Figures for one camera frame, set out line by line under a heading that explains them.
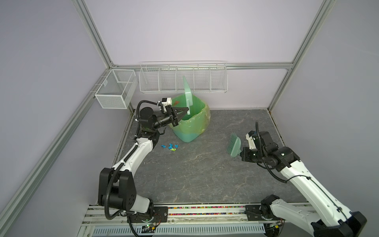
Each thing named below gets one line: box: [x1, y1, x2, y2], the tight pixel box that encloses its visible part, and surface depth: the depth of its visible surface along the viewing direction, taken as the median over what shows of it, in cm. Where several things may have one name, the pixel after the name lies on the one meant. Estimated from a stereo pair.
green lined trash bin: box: [168, 93, 211, 143], surface depth 89 cm
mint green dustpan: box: [182, 75, 193, 116], surface depth 73 cm
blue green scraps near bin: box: [160, 143, 179, 152], surface depth 101 cm
